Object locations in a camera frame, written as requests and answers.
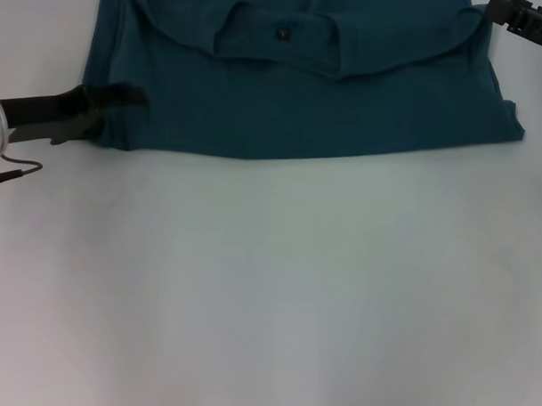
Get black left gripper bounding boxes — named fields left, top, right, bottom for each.
left=0, top=78, right=150, bottom=150

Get teal t-shirt with FREE print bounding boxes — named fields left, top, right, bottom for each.
left=78, top=0, right=531, bottom=171

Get thin left gripper cable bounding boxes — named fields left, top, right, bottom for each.
left=0, top=153, right=44, bottom=189

